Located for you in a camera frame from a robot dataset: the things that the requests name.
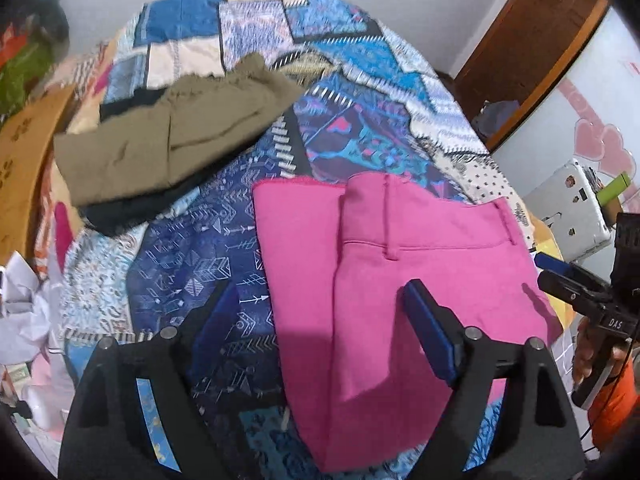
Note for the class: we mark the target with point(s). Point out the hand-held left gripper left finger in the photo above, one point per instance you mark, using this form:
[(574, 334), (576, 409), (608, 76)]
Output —
[(217, 315)]

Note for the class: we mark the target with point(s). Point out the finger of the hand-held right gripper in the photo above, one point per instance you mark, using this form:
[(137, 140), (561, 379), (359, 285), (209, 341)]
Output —
[(550, 261), (565, 287)]

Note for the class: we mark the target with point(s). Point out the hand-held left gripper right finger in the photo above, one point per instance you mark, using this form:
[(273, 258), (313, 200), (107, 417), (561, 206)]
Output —
[(432, 332)]

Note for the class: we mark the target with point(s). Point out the pink pants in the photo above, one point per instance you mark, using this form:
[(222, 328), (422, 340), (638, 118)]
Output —
[(375, 285)]

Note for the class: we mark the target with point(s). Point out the olive green pants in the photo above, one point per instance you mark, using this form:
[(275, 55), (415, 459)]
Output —
[(175, 135)]

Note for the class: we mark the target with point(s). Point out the person's right hand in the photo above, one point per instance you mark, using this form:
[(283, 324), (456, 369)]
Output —
[(582, 355)]

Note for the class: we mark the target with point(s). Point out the yellow bed sheet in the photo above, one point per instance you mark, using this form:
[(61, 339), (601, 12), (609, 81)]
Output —
[(545, 240)]

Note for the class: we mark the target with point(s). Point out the white box with green bottle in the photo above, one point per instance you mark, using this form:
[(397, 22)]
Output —
[(570, 210)]

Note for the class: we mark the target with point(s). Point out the green bottle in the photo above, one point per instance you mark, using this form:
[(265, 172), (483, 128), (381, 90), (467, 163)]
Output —
[(612, 190)]

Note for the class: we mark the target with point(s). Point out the blue patchwork bedspread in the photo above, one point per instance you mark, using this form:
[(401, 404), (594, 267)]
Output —
[(210, 240)]

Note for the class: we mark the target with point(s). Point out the black garment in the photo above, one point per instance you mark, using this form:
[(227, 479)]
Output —
[(130, 210)]

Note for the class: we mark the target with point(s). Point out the grey cloth bundle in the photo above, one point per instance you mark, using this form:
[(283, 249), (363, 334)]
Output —
[(495, 117)]

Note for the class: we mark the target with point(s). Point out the striped floral bed sheet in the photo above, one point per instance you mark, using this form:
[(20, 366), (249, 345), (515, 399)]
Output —
[(65, 240)]

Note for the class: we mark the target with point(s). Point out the white heart-print wardrobe door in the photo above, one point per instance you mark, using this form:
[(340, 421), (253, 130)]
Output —
[(590, 60)]

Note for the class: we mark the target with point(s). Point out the brown wooden door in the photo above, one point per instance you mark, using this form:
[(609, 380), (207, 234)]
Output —
[(525, 25)]

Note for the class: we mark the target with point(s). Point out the wooden lap desk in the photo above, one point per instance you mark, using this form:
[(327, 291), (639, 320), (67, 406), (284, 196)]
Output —
[(25, 170)]

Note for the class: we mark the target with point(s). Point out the green fabric bag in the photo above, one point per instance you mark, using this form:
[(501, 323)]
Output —
[(20, 75)]

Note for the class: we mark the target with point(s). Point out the grey neck pillow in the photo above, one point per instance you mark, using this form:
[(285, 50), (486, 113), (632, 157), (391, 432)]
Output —
[(52, 20)]

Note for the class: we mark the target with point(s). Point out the orange box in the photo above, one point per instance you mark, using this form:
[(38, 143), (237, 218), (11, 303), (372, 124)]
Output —
[(10, 45)]

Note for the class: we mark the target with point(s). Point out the wooden wardrobe frame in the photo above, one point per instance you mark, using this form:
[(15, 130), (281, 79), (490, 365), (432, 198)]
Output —
[(550, 80)]

